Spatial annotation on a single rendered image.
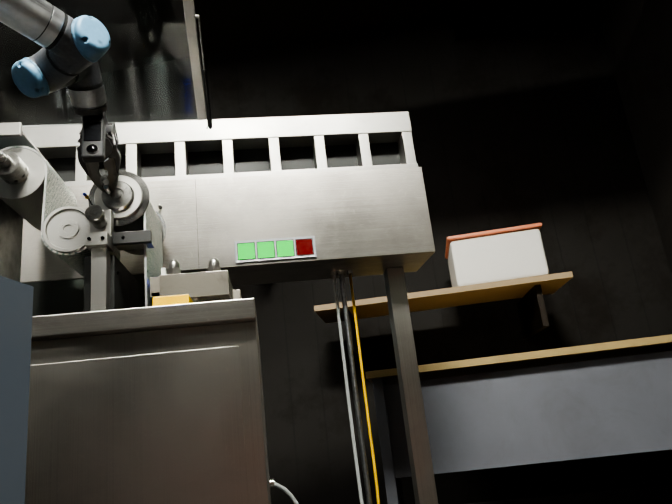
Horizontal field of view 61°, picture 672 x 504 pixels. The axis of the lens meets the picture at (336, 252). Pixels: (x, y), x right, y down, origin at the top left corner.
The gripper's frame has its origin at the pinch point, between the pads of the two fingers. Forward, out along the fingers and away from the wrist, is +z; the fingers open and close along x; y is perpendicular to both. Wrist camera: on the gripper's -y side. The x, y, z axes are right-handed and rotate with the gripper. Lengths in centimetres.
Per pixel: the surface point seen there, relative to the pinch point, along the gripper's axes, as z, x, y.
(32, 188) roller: 1.7, 18.9, 5.5
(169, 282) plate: 16.2, -14.1, -19.1
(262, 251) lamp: 33, -37, 17
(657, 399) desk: 120, -199, 11
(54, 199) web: 6.7, 15.7, 8.6
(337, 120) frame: 5, -66, 52
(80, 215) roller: 6.6, 7.3, -1.1
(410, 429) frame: 83, -79, -17
